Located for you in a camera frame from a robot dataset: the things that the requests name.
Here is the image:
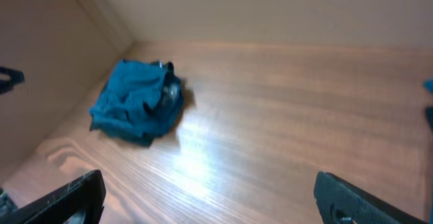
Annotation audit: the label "navy blue shorts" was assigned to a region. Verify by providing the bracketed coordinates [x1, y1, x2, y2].
[89, 60, 185, 147]

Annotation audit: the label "black garment under shirt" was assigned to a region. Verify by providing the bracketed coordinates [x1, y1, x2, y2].
[425, 106, 433, 131]

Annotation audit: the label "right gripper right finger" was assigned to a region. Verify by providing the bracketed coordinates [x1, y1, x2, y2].
[313, 171, 426, 224]

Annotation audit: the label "blue polo shirt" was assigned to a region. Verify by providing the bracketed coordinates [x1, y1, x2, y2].
[424, 79, 433, 93]

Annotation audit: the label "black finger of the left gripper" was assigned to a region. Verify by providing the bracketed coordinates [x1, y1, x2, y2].
[1, 67, 25, 94]

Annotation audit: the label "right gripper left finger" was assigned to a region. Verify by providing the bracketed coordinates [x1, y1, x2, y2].
[1, 170, 106, 224]

